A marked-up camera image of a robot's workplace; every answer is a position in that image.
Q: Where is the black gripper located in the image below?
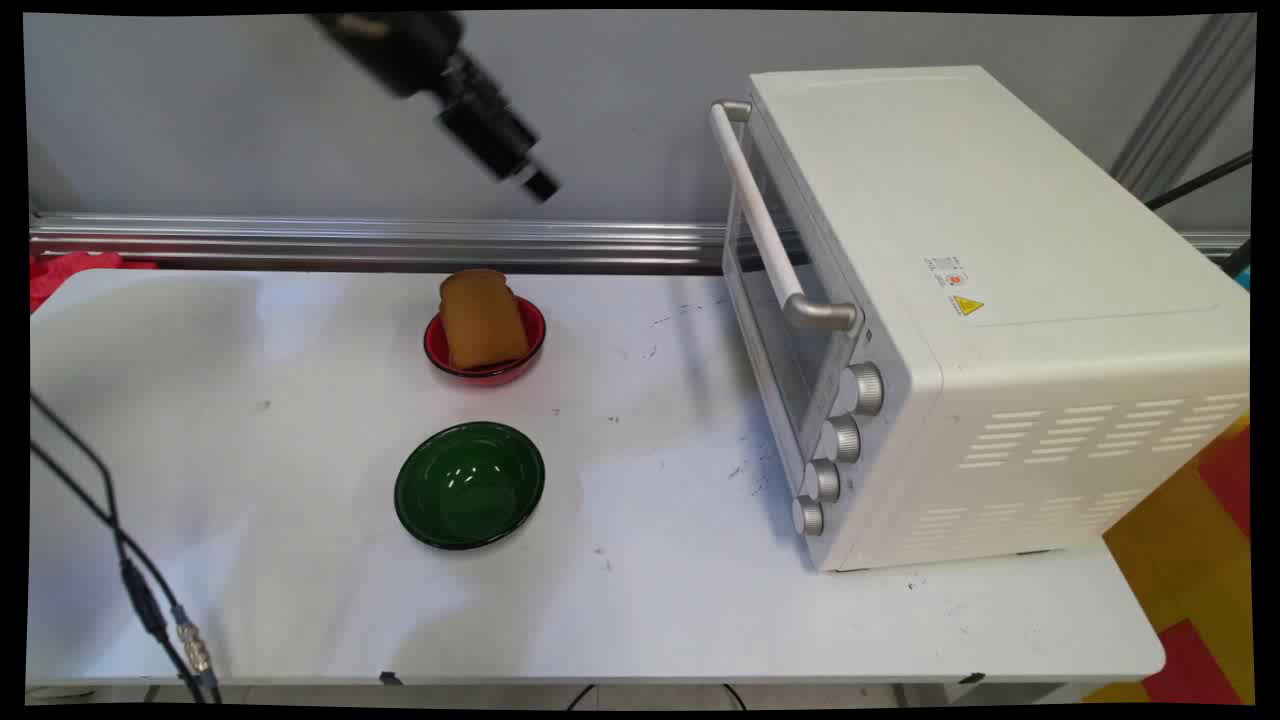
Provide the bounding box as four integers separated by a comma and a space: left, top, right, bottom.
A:
310, 12, 562, 203

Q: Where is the glass oven door with handle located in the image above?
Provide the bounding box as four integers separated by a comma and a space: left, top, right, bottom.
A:
710, 98, 869, 479

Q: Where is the brown toast slice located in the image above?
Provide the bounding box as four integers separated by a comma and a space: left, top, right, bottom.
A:
438, 268, 531, 370

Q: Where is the red bowl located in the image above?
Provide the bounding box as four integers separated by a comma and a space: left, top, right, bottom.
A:
423, 296, 548, 387

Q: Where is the green bowl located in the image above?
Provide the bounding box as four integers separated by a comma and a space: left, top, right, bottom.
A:
393, 421, 547, 551

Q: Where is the red cloth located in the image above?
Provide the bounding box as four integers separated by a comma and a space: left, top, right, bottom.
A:
30, 251, 158, 313

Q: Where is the large silver oven knob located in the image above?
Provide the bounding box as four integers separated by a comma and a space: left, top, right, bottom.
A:
838, 362, 886, 417

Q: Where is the oven warning sticker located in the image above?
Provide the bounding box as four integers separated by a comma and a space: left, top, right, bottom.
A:
924, 255, 987, 320

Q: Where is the white toaster oven body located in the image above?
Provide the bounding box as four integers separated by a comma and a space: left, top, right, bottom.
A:
720, 65, 1251, 573

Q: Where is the upright aluminium profile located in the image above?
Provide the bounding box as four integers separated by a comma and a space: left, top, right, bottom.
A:
1110, 14, 1257, 202

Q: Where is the horizontal aluminium rail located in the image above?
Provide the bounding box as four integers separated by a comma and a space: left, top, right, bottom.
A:
30, 212, 1251, 274

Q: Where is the cable with black connector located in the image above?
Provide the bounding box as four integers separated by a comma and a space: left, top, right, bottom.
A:
30, 392, 206, 705

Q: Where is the thin black cable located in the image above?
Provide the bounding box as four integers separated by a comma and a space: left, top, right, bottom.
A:
1145, 149, 1254, 212

